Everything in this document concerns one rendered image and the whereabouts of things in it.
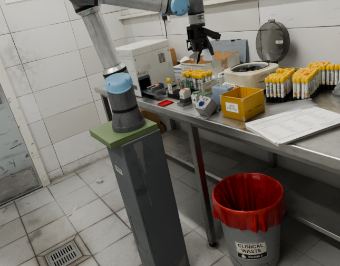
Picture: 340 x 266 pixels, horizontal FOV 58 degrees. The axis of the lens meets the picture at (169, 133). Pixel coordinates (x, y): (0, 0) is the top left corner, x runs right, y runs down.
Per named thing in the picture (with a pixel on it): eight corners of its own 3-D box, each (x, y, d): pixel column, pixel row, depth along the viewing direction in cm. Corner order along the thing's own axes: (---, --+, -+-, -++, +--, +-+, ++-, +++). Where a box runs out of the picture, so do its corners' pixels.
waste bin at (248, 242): (207, 254, 181) (195, 191, 164) (250, 222, 198) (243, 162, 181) (258, 295, 151) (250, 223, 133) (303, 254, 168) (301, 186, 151)
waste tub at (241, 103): (221, 116, 137) (219, 95, 133) (242, 106, 143) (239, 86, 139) (245, 122, 126) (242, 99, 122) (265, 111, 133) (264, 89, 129)
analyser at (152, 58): (122, 92, 213) (110, 48, 201) (154, 81, 226) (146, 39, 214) (144, 98, 188) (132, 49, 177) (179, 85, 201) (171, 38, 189)
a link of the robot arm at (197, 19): (198, 12, 144) (208, 12, 137) (200, 22, 146) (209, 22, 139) (184, 15, 141) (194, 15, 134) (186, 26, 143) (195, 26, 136)
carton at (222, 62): (183, 84, 200) (178, 62, 194) (215, 72, 214) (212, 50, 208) (208, 88, 181) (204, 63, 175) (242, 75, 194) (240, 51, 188)
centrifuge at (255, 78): (213, 93, 171) (210, 72, 166) (255, 79, 181) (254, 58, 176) (240, 101, 150) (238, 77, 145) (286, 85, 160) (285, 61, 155)
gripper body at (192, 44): (187, 52, 147) (183, 26, 142) (202, 48, 150) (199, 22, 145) (196, 53, 141) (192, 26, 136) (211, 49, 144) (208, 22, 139)
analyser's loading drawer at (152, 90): (139, 93, 193) (137, 85, 191) (148, 90, 196) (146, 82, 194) (157, 97, 177) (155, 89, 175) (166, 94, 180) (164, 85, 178)
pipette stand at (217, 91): (212, 107, 150) (209, 87, 147) (222, 102, 154) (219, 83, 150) (227, 110, 143) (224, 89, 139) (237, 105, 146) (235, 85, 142)
